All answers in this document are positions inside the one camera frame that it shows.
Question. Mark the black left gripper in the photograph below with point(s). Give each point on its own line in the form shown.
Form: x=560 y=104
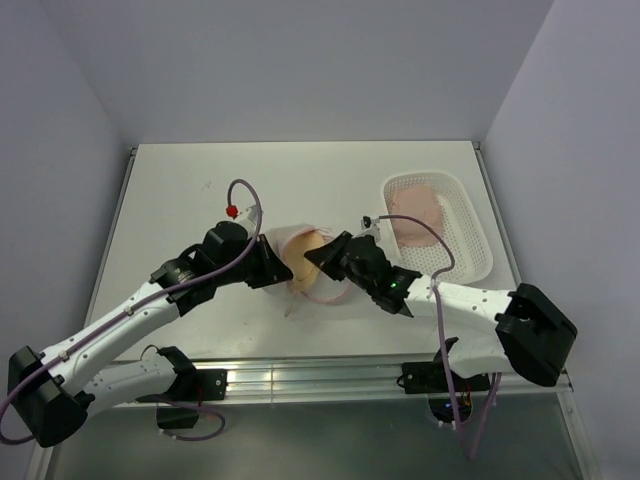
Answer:
x=272 y=270

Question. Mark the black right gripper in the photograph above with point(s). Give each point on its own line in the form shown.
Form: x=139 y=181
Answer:
x=327 y=255

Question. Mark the beige bra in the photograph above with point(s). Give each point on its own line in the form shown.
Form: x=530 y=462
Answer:
x=304 y=273

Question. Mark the white mesh laundry bag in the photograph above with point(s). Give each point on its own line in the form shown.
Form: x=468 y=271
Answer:
x=323 y=291

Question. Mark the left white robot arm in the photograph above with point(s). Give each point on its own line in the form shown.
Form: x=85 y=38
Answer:
x=56 y=390

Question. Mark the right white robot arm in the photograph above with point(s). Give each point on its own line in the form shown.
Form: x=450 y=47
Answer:
x=505 y=331

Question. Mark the pink bra in basket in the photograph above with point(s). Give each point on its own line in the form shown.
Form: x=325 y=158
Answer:
x=419 y=202

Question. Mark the white perforated plastic basket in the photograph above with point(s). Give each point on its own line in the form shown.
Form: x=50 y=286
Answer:
x=440 y=199

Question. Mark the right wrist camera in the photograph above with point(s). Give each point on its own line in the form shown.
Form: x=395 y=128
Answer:
x=370 y=227

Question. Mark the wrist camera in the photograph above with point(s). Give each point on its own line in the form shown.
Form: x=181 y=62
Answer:
x=370 y=227
x=249 y=219

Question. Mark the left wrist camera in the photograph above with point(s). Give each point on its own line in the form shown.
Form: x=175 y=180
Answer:
x=249 y=219

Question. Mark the aluminium rail frame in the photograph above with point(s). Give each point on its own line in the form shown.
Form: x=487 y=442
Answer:
x=311 y=395

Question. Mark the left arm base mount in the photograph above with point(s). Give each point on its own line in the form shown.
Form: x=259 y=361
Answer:
x=178 y=415

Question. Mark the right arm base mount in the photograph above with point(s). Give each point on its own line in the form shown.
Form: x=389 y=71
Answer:
x=429 y=378

